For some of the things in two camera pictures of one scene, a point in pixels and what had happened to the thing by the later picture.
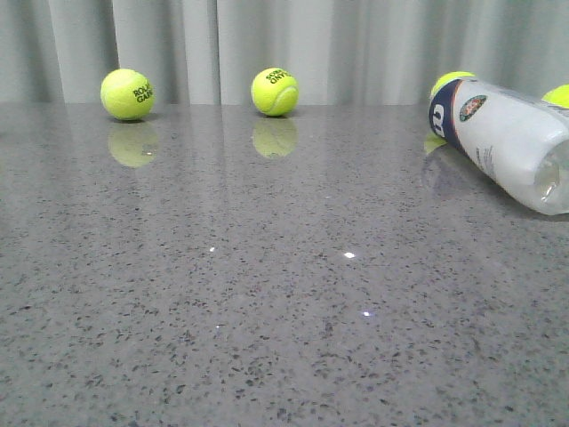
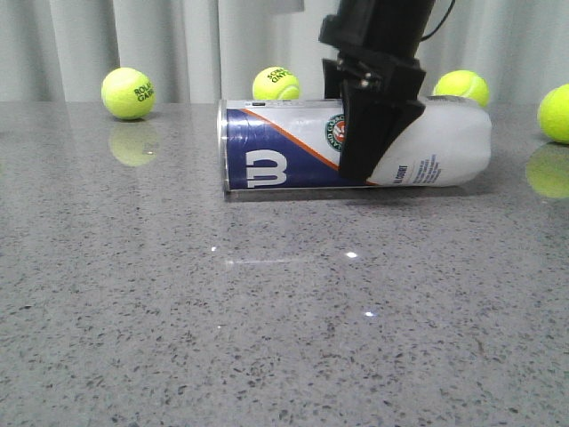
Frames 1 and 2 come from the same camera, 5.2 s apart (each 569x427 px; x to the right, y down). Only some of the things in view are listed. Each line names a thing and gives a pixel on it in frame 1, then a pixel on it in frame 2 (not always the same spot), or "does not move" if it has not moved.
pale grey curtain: x=331 y=51 does not move
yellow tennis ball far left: x=127 y=94 does not move
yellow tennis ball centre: x=275 y=92 does not move
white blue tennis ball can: x=516 y=140 -> x=284 y=145
